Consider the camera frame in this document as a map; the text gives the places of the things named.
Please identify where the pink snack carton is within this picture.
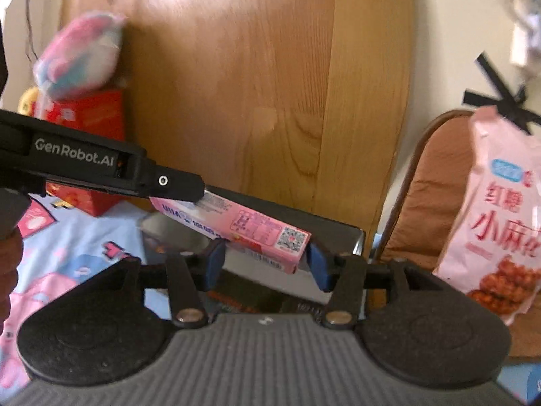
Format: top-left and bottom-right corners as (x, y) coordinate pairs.
(150, 191), (311, 274)

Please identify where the person's left hand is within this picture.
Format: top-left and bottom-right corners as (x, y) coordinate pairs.
(0, 226), (23, 331)

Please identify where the yellow duck plush toy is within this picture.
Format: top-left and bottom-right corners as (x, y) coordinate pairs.
(17, 86), (40, 117)

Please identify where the black sheep-print cardboard box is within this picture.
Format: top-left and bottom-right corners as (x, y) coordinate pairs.
(138, 187), (365, 312)

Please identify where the red gift bag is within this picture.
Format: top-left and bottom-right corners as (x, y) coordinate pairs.
(35, 89), (125, 217)

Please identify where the brown seat cushion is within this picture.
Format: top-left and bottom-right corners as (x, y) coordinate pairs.
(375, 110), (540, 360)

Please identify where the cartoon pig bed sheet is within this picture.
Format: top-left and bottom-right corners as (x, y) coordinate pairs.
(1, 196), (171, 401)

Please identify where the pink blue plush toy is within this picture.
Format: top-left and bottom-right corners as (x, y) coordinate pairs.
(33, 11), (126, 101)

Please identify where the pink fried-twist snack bag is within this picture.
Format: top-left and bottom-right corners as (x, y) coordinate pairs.
(434, 106), (540, 324)

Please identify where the wooden headboard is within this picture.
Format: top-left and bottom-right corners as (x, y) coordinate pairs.
(61, 0), (414, 234)

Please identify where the white wall charger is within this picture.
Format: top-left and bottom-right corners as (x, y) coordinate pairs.
(510, 24), (540, 75)

